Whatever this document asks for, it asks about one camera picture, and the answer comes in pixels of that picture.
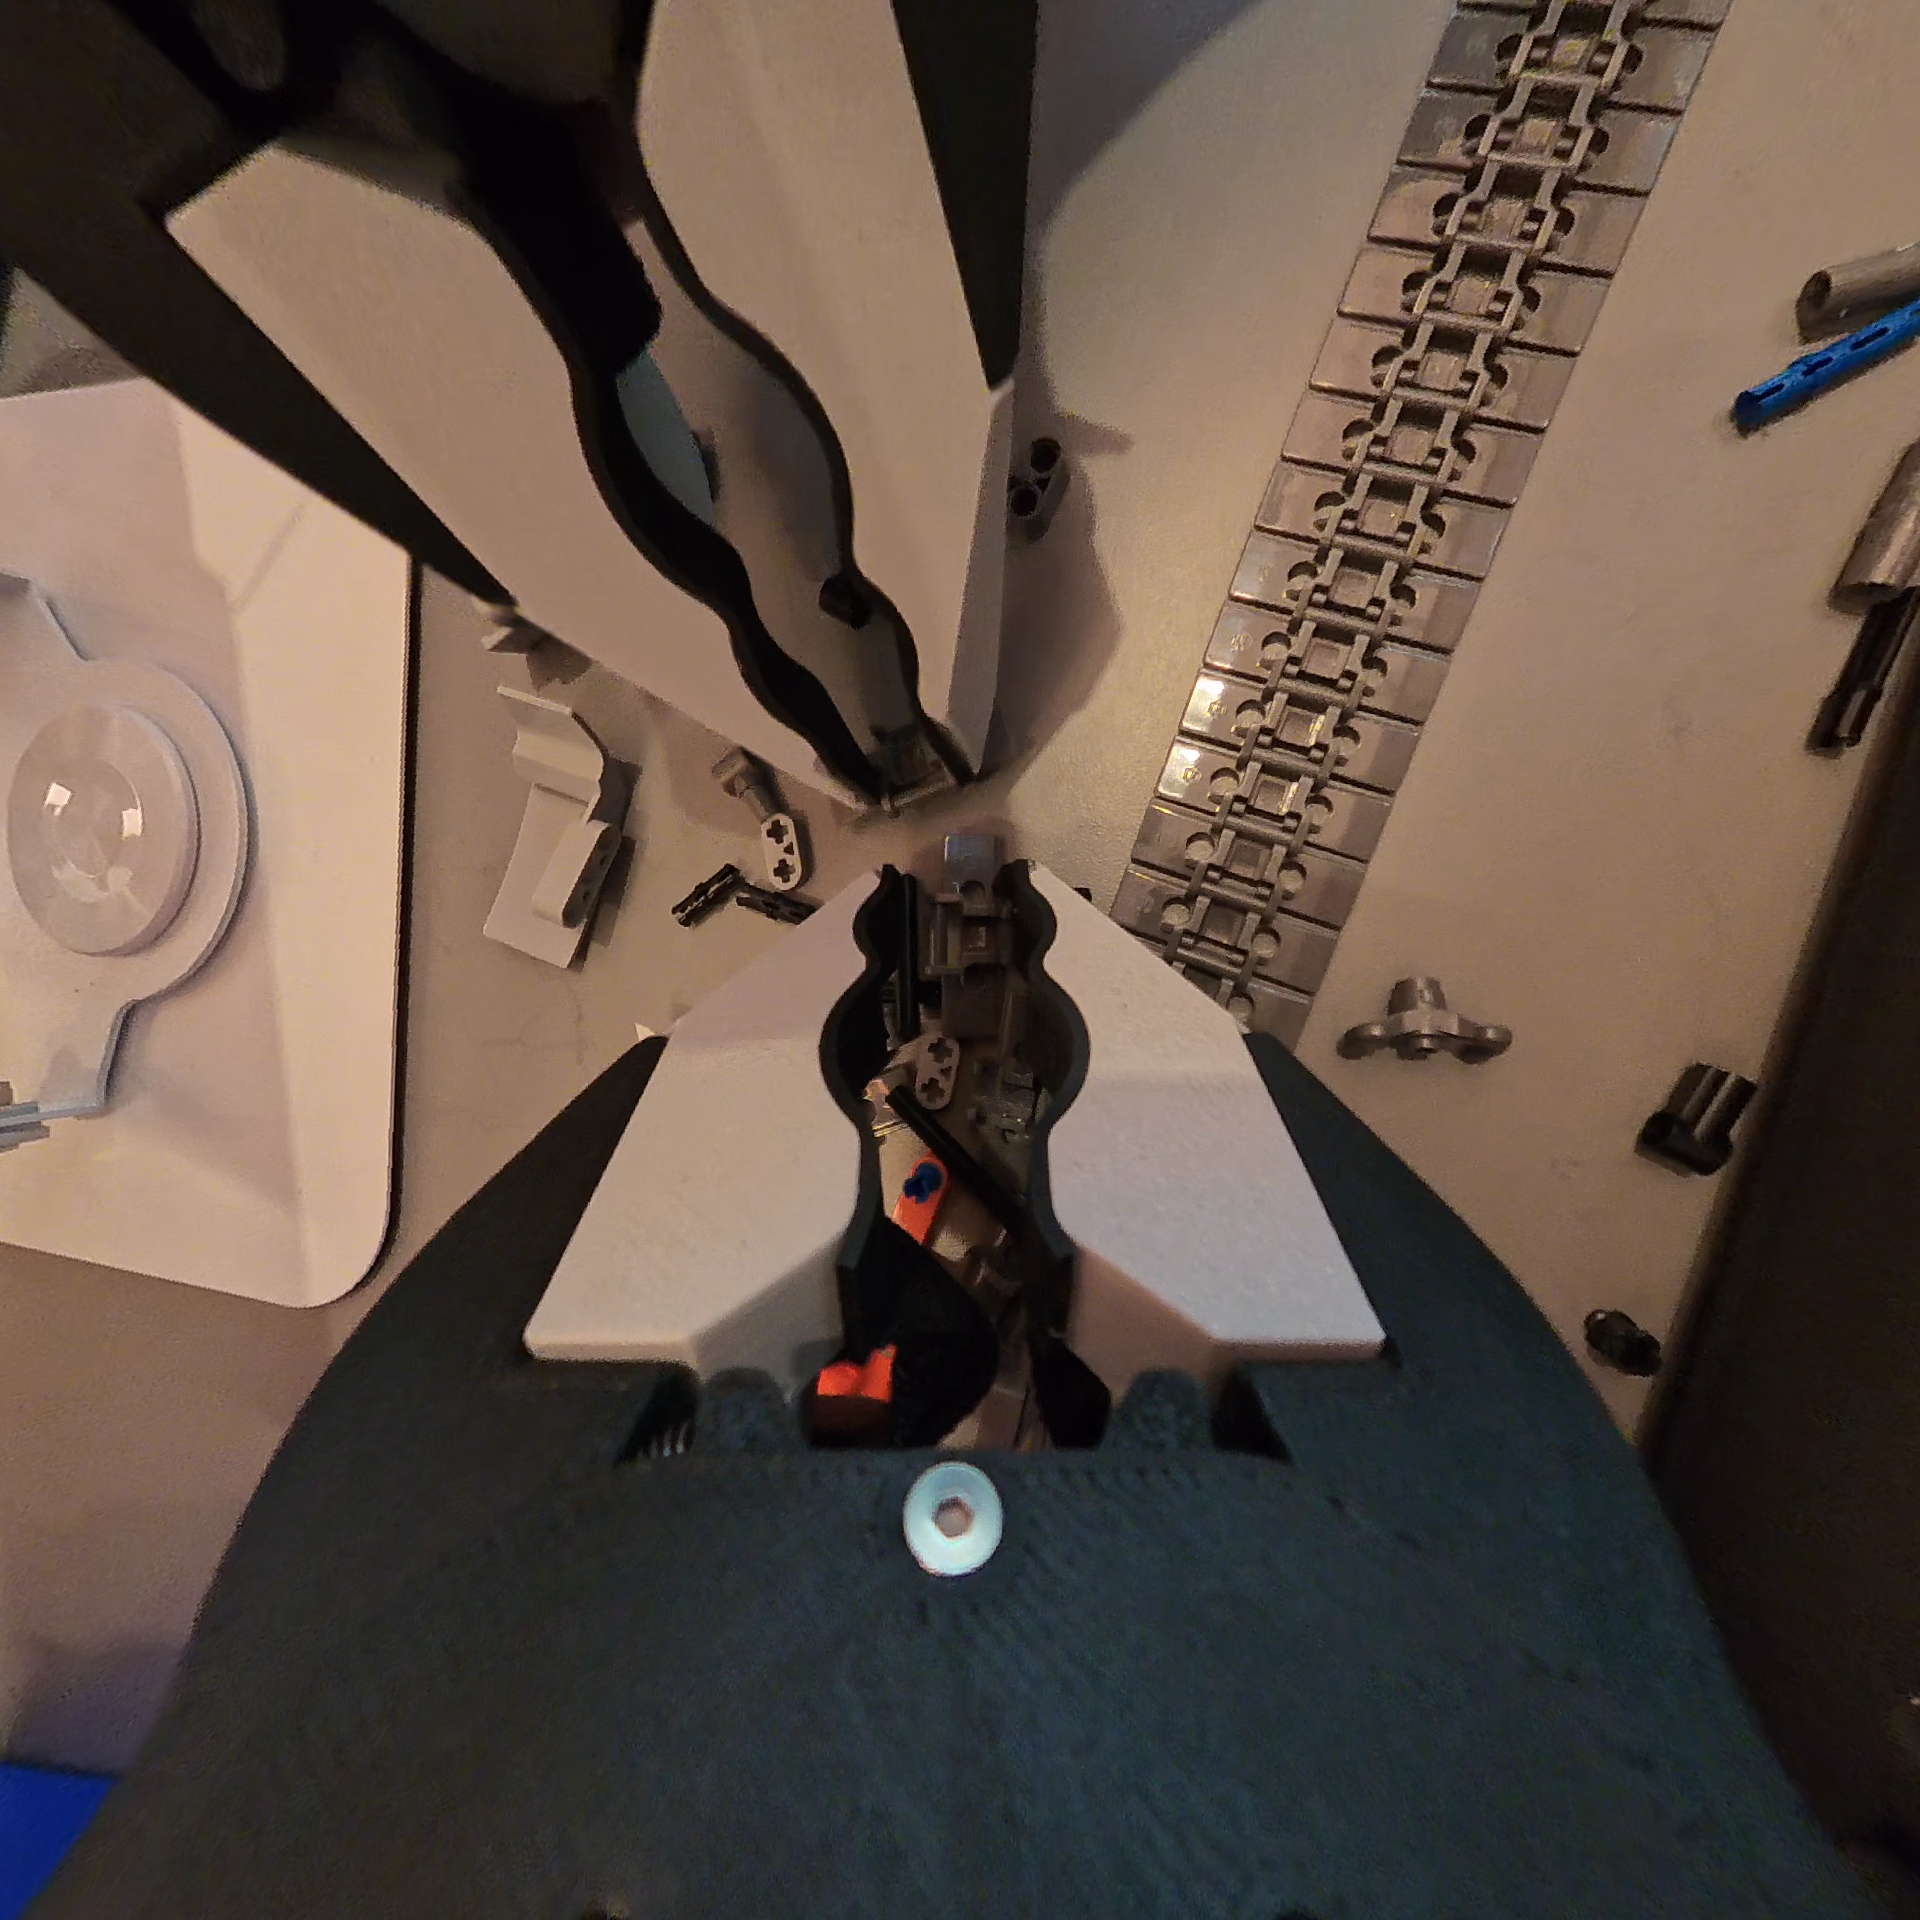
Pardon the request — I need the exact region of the black long toy pin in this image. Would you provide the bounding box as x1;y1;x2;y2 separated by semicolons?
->
1808;592;1920;752

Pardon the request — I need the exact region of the grey track link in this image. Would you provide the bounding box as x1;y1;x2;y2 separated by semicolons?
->
928;833;1015;985
861;724;969;819

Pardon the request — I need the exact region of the black double pin connector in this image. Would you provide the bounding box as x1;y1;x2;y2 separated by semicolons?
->
672;863;818;934

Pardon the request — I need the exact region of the grey toy track chain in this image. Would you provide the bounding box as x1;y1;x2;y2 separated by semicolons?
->
1113;0;1735;1028

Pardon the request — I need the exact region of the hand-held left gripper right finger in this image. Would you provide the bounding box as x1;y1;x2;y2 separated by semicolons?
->
998;855;1385;1408

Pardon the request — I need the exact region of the black hollow connector block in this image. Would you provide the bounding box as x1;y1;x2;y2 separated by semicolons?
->
1639;1063;1758;1175

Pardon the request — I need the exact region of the blue toy pin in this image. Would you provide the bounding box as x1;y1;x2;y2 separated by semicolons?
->
1733;299;1920;438

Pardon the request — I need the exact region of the dark studded panel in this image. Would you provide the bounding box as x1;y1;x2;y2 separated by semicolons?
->
1640;644;1920;1920

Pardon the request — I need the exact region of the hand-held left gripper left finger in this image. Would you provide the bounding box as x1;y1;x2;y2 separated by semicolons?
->
518;865;921;1374

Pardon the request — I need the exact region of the grey wing-shaped toy piece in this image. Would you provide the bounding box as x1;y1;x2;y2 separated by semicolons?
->
1336;977;1512;1065

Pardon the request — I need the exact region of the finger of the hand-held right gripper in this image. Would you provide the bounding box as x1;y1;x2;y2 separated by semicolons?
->
164;89;881;801
637;0;1023;785

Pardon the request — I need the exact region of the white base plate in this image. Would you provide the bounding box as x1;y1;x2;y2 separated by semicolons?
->
0;376;413;1308

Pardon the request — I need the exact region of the light grey holed curved panel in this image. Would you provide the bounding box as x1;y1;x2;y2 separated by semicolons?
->
481;681;633;964

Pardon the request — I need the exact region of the grey connector tube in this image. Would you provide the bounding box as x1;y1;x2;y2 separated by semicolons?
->
1825;451;1920;615
1796;247;1920;338

